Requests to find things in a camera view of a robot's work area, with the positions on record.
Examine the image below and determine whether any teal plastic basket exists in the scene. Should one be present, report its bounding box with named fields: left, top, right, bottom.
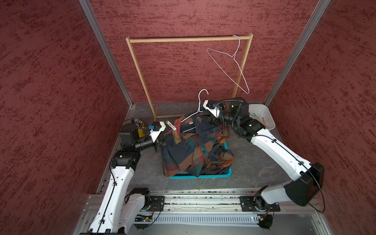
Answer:
left=168, top=140, right=233, bottom=180

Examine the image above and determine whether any white clothespin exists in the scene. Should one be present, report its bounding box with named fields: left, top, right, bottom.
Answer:
left=166, top=120, right=177, bottom=131

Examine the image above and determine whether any aluminium rail frame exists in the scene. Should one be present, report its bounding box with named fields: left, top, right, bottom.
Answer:
left=74, top=188, right=332, bottom=235

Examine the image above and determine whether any plaid shirt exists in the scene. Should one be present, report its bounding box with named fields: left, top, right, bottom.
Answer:
left=161, top=111, right=234, bottom=177

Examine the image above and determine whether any white plastic tray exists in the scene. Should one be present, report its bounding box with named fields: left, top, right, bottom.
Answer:
left=248, top=104, right=276, bottom=130

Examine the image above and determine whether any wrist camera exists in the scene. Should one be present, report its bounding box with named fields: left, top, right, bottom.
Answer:
left=203, top=100, right=221, bottom=118
left=149, top=121, right=166, bottom=146

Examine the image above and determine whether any wooden clothes rack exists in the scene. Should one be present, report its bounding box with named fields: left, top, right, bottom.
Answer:
left=126, top=33, right=254, bottom=121

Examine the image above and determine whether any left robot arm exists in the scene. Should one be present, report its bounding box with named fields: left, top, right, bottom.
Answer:
left=85, top=119, right=166, bottom=235

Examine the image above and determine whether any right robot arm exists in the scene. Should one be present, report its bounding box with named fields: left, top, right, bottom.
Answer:
left=213, top=98, right=325, bottom=212

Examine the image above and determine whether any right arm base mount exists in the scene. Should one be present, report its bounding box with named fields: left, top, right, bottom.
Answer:
left=239, top=196, right=281, bottom=213

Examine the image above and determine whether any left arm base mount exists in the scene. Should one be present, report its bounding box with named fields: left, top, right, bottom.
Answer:
left=140, top=195, right=165, bottom=213

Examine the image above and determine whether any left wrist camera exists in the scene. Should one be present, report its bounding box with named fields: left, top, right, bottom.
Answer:
left=149, top=121, right=166, bottom=146

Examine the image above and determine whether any yellow pen cup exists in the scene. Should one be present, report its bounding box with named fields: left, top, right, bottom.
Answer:
left=131, top=118, right=148, bottom=139

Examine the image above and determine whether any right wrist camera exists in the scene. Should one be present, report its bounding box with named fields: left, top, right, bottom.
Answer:
left=203, top=100, right=221, bottom=118

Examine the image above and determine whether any white wire hanger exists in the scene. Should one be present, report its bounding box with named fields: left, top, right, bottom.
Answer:
left=180, top=89, right=210, bottom=124
left=206, top=33, right=254, bottom=97

